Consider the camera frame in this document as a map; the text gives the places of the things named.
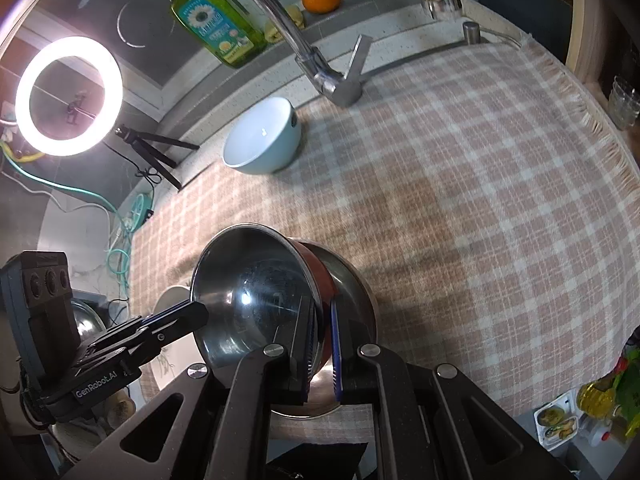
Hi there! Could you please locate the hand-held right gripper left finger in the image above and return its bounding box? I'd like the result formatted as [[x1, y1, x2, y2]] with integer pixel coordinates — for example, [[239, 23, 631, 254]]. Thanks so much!
[[107, 296, 321, 480]]

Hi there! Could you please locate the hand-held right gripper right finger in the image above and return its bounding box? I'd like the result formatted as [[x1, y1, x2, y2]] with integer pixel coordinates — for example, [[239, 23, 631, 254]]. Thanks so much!
[[327, 299, 576, 480]]

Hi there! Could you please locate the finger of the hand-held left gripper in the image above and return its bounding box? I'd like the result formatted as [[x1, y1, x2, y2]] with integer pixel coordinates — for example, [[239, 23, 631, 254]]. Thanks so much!
[[135, 300, 210, 357]]

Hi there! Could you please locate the white plate with leaf print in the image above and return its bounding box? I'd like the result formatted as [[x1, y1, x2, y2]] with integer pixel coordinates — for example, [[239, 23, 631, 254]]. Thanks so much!
[[149, 284, 207, 393]]

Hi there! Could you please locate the plain steel bowl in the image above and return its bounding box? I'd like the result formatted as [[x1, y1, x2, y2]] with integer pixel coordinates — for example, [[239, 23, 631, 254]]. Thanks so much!
[[270, 240, 377, 418]]

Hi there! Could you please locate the steel bowl with red outside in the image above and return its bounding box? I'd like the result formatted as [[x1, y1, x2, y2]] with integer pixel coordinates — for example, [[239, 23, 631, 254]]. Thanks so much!
[[191, 223, 337, 378]]

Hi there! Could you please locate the steel pot lid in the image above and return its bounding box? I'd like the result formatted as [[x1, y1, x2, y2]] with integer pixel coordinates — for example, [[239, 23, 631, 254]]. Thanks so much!
[[70, 300, 108, 356]]

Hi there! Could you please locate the round teal power strip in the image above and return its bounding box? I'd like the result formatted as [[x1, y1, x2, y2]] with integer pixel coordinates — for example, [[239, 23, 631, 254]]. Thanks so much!
[[122, 191, 156, 233]]

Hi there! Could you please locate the black tripod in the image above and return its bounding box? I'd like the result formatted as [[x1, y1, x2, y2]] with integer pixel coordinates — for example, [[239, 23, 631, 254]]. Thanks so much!
[[114, 126, 201, 192]]

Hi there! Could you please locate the plaid tablecloth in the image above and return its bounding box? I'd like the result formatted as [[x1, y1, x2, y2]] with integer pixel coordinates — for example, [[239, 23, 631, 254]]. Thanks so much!
[[127, 35, 640, 461]]

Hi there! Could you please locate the light blue bowl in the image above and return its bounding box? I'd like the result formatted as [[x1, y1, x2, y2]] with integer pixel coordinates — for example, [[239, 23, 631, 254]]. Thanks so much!
[[222, 96, 302, 176]]

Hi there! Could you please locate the plastic food container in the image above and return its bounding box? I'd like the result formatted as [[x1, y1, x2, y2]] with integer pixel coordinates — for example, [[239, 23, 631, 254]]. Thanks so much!
[[532, 395, 583, 446]]

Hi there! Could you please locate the yellow oil bottle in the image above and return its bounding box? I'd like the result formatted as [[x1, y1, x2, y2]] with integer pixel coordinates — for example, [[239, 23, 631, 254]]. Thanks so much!
[[577, 380, 626, 418]]

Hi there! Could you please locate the green dish soap bottle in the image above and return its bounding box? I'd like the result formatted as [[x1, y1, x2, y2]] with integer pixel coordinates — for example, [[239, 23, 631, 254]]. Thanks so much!
[[151, 0, 268, 70]]

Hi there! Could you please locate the chrome faucet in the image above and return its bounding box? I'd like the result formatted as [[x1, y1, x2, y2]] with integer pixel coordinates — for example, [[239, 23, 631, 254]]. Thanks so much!
[[222, 0, 373, 108]]

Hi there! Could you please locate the dark glass window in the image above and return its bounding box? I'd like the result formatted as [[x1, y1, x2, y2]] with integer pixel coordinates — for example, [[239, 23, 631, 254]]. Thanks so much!
[[30, 0, 321, 111]]

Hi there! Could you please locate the yellow sponge cloth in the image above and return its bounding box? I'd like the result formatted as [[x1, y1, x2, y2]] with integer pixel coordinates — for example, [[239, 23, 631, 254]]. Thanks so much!
[[265, 5, 306, 43]]

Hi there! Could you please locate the clear glass cup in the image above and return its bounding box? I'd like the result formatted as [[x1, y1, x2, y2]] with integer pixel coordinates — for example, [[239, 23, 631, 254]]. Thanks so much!
[[607, 76, 640, 131]]

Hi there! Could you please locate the teal power cable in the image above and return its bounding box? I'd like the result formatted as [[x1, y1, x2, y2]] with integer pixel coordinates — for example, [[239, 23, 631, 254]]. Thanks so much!
[[0, 155, 133, 291]]

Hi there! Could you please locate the yellow hose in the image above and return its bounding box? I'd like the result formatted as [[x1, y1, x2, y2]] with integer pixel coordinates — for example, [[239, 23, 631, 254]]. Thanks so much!
[[0, 140, 43, 166]]

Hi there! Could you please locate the white ring light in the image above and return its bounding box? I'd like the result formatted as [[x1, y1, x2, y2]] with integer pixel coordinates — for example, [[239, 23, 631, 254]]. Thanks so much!
[[14, 36, 124, 157]]

